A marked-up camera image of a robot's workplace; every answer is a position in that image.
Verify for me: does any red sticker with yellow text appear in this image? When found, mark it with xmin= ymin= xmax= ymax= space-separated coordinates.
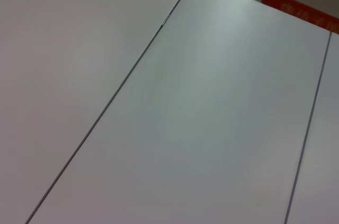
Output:
xmin=261 ymin=0 xmax=339 ymax=35

